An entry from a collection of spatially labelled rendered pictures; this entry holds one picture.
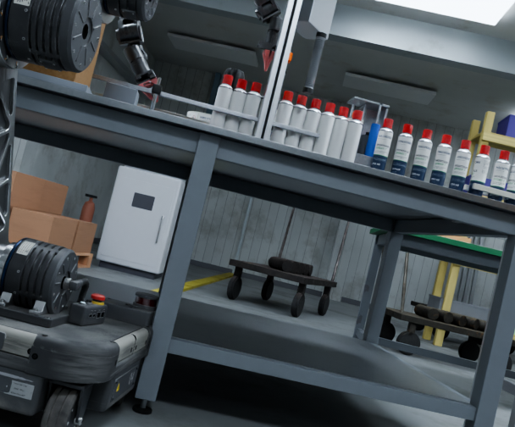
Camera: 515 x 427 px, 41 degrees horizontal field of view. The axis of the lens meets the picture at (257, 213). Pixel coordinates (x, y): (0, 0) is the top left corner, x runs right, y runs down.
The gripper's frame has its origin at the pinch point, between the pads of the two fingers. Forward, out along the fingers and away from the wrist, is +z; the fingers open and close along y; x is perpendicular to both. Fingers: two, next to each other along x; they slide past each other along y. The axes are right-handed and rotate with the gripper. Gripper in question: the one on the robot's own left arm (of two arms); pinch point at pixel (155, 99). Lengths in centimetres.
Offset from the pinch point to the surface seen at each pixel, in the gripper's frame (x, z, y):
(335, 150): -49, 42, -3
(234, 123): -21.0, 18.6, -2.5
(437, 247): -104, 112, 97
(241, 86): -29.0, 8.2, -1.5
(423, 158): -77, 58, -4
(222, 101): -20.4, 10.1, -3.1
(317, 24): -59, 1, -14
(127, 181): 30, -4, 412
